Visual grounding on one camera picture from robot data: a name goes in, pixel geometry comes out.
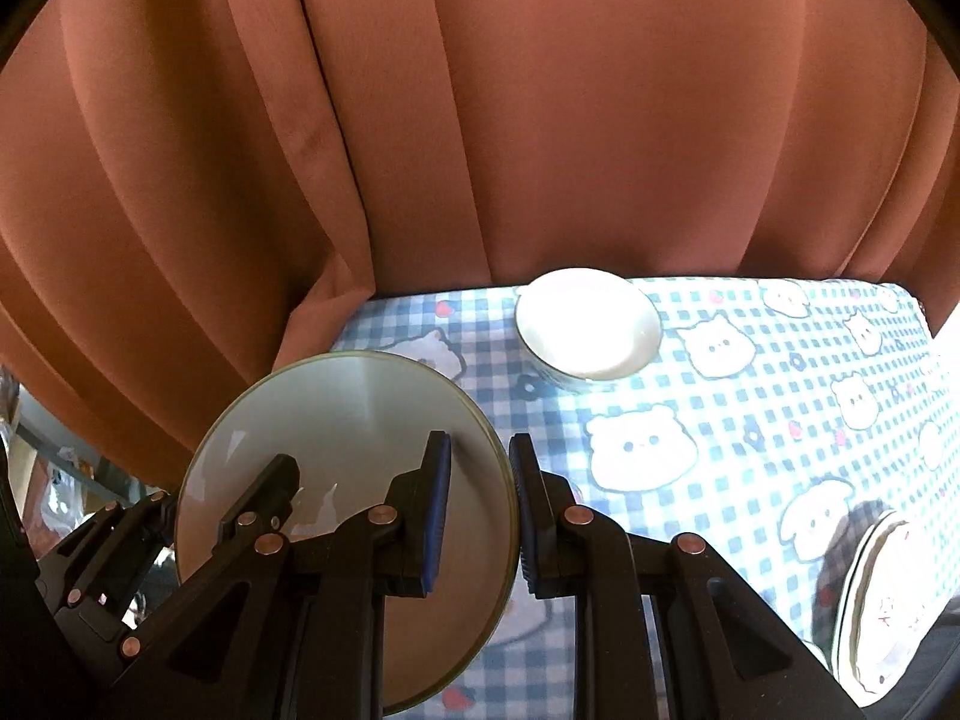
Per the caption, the pink plate with red print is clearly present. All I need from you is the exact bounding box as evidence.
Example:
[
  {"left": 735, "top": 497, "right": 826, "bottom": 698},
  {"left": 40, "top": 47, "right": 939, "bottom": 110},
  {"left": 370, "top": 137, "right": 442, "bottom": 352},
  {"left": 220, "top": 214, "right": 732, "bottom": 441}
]
[{"left": 834, "top": 508, "right": 946, "bottom": 698}]

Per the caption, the white floral bowl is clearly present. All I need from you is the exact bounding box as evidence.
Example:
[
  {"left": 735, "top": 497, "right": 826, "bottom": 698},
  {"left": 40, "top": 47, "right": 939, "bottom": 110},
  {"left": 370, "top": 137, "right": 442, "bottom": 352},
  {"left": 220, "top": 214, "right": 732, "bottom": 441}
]
[{"left": 514, "top": 268, "right": 665, "bottom": 395}]

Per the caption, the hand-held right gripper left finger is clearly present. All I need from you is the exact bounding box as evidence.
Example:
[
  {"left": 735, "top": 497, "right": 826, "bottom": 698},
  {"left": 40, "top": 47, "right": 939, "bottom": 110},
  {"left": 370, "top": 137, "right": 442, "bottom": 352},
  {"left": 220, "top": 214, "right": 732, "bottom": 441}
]
[{"left": 97, "top": 431, "right": 452, "bottom": 720}]

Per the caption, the orange-brown curtain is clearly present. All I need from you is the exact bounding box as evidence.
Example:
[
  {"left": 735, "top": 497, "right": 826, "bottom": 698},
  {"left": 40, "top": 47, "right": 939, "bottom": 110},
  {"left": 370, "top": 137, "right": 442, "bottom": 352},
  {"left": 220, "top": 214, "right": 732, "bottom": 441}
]
[{"left": 0, "top": 0, "right": 960, "bottom": 481}]

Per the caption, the plain plate with green rim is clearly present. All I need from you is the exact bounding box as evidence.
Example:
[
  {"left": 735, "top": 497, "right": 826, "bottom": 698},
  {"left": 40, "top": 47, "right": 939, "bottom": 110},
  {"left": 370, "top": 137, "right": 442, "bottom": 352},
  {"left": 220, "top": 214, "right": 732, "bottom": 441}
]
[{"left": 174, "top": 351, "right": 520, "bottom": 715}]

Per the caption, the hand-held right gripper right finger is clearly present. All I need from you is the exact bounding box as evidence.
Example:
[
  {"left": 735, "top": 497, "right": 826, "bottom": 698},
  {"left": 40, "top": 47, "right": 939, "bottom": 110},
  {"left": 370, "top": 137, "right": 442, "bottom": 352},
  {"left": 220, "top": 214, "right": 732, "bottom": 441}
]
[{"left": 508, "top": 433, "right": 863, "bottom": 720}]

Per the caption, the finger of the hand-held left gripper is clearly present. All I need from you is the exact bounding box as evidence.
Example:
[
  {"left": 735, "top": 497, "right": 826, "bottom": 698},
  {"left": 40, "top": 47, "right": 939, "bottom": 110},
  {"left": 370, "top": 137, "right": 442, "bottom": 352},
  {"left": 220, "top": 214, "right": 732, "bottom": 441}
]
[
  {"left": 217, "top": 454, "right": 301, "bottom": 542},
  {"left": 34, "top": 491, "right": 181, "bottom": 691}
]

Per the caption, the blue checked cartoon tablecloth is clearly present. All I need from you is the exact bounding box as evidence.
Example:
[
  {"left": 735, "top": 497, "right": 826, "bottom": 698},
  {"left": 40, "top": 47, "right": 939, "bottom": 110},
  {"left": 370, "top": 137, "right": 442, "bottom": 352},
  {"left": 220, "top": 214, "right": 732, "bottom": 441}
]
[{"left": 330, "top": 277, "right": 953, "bottom": 720}]

